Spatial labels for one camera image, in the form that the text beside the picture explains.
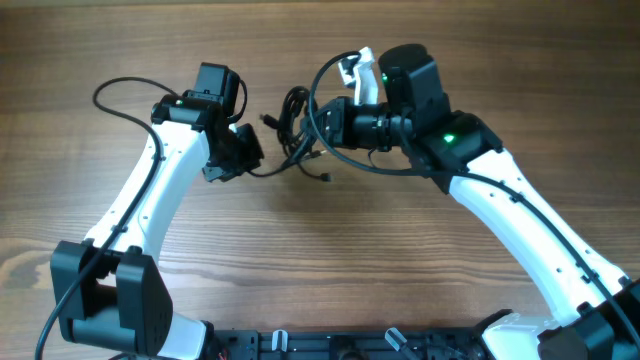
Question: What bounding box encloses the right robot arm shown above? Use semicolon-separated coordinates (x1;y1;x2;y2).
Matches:
309;44;639;359

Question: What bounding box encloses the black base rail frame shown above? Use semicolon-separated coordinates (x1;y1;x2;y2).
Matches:
203;328;493;360

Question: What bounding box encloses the black USB cable with plug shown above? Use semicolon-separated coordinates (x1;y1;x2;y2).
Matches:
247;85;334;183

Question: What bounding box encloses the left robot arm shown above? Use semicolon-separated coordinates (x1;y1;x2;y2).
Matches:
35;63;263;359

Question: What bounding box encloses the right camera black cable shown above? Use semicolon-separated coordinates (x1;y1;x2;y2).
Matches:
308;49;640;341

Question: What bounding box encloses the camera black cable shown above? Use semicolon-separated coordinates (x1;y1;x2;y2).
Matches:
33;76;179;360
308;49;640;341

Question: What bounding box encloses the left camera black cable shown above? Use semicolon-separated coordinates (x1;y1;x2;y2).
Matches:
33;76;179;360

